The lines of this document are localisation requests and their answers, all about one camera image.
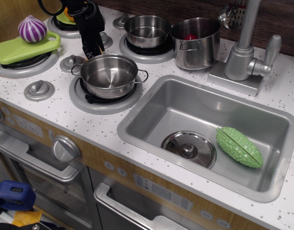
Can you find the hanging metal grater utensil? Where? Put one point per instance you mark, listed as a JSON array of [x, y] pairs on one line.
[[232, 14]]

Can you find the grey stove knob middle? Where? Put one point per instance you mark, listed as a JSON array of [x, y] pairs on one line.
[[72, 62]]

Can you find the steel pan with two handles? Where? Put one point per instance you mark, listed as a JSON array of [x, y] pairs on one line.
[[108, 76]]

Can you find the blue clamp tool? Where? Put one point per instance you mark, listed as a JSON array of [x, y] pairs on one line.
[[16, 196]]

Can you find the green toy plate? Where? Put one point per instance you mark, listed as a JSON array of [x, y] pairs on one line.
[[65, 18]]

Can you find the silver oven door handle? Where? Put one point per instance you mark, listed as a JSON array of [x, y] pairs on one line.
[[18, 151]]

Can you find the back left stove burner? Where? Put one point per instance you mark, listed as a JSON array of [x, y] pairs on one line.
[[64, 30]]

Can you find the grey stove knob front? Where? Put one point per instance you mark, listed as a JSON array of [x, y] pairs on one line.
[[39, 91]]

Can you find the front left stove burner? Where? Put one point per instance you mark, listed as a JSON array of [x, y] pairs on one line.
[[22, 71]]

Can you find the purple striped toy onion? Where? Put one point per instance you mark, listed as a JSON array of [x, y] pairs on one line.
[[32, 30]]

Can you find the red toy item in pot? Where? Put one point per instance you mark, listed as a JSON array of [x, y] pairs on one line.
[[190, 37]]

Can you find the grey stove knob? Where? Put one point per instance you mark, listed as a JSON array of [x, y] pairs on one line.
[[39, 91], [72, 62], [106, 40], [119, 22]]

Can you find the back right stove burner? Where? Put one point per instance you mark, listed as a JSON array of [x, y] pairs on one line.
[[143, 58]]

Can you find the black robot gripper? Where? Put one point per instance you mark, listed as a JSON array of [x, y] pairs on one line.
[[90, 23]]

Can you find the front right stove burner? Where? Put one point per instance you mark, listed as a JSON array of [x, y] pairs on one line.
[[77, 97]]

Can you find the green plastic cutting board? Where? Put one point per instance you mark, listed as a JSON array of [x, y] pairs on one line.
[[17, 49]]

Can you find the stove burner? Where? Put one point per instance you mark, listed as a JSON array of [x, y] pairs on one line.
[[64, 30], [143, 58], [77, 97], [22, 71]]

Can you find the tall steel stock pot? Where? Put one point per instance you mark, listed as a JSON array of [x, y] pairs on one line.
[[196, 54]]

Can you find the grey stove knob centre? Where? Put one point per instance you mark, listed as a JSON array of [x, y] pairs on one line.
[[106, 40]]

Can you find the steel pot lid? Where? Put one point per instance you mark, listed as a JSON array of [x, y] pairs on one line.
[[192, 146]]

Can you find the green toy bitter gourd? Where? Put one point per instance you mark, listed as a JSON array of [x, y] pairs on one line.
[[239, 147]]

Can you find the silver toy faucet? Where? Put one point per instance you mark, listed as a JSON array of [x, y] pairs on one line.
[[242, 72]]

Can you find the silver dishwasher door handle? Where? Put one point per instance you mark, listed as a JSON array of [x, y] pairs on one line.
[[117, 216]]

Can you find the silver oven dial knob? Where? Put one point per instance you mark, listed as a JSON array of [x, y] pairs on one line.
[[64, 149]]

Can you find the small steel saucepan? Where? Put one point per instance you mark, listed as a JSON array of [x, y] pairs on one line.
[[147, 31]]

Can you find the grey stove knob back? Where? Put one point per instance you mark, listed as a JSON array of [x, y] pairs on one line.
[[119, 22]]

